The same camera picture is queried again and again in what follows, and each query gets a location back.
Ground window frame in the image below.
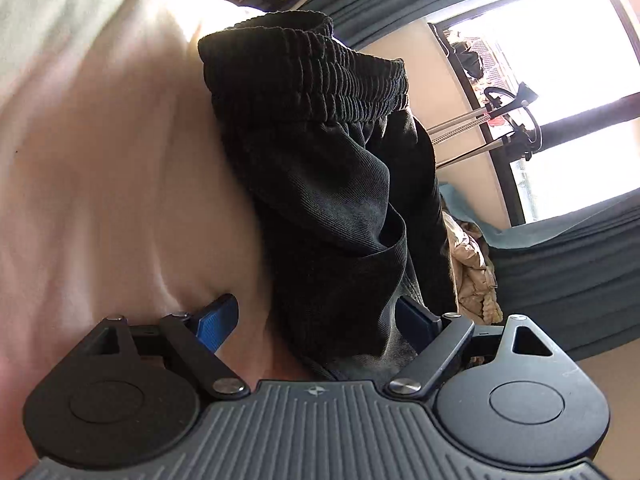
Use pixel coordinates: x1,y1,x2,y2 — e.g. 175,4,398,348
440,0,639,222

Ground black pants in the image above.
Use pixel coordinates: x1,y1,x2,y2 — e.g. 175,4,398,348
198,11,456,382

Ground right teal curtain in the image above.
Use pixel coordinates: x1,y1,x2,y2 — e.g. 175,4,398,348
440,184,639,361

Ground pastel bed sheet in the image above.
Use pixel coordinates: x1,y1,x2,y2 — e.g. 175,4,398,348
1,0,310,479

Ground silver tripod stand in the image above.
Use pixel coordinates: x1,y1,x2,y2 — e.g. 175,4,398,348
426,82,544,169

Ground beige puffer jacket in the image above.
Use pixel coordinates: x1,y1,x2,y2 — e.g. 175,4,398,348
442,211,503,325

